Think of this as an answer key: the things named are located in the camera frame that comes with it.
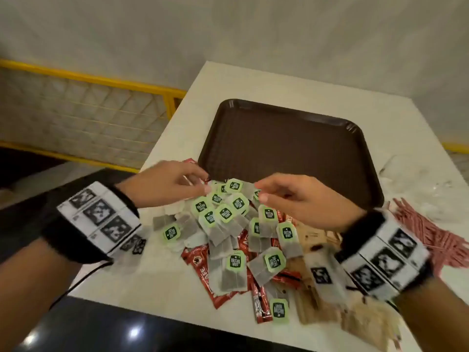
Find person's left hand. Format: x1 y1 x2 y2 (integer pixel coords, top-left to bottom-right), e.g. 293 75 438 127
115 159 213 209

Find person's right hand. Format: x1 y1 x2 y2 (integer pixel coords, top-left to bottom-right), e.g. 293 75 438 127
254 173 368 234

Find brown plastic tray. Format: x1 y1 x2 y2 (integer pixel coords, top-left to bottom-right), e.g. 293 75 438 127
197 98 384 211

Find pile of tea bags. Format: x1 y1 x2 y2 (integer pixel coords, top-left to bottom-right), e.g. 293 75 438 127
152 177 305 325

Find pile of red Nescafe sachets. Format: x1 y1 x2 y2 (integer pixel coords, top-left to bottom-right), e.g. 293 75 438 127
180 157 305 325

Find clear glass cups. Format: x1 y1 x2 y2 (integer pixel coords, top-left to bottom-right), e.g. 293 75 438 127
379 154 464 222

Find pile of brown sugar packets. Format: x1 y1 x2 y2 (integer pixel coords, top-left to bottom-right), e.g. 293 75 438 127
285 223 404 352

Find pile of pink stirrer sticks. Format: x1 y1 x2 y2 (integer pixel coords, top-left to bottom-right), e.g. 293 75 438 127
388 197 469 277

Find left wristband with marker tiles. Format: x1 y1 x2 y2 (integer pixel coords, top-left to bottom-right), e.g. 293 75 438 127
40 181 144 264

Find wristband with marker tiles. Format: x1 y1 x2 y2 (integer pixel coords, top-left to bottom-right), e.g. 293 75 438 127
335 208 435 303
40 181 144 264

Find marker cube on right wrist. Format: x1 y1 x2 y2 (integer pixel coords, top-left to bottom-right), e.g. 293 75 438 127
302 249 349 307

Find right wristband with marker tiles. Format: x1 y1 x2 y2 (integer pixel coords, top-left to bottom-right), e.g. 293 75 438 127
335 208 435 303

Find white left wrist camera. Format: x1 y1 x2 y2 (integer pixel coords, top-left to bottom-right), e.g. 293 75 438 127
109 225 151 268

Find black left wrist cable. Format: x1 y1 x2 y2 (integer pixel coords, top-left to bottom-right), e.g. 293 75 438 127
48 261 114 311

